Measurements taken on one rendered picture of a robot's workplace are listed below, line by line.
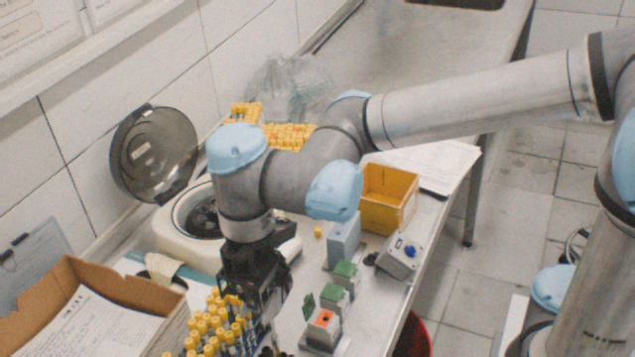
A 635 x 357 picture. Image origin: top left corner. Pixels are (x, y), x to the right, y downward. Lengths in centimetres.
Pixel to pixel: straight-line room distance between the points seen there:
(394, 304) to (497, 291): 127
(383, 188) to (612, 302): 83
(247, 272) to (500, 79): 42
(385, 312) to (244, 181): 56
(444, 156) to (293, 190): 91
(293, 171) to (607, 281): 35
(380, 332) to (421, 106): 56
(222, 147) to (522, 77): 35
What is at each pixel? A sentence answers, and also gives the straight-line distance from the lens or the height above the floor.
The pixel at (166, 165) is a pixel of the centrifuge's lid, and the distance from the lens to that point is 137.
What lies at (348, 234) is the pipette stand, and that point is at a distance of 118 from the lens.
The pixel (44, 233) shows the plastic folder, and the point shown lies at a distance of 120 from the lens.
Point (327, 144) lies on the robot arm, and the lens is 70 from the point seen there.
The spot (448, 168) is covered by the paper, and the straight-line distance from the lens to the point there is 149.
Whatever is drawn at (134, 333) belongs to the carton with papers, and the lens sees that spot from 114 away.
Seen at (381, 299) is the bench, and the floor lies 88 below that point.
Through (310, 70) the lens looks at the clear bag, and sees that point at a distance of 177.
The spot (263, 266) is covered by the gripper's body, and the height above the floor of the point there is 119.
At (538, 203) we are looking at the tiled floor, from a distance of 284.
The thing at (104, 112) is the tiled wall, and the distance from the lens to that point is 130.
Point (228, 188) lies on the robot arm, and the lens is 71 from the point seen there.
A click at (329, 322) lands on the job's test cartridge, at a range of 106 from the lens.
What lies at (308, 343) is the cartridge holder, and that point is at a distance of 110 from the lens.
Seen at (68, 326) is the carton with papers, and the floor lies 94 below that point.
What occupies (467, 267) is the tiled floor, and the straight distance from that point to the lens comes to 248.
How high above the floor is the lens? 179
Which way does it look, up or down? 38 degrees down
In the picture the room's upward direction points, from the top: 5 degrees counter-clockwise
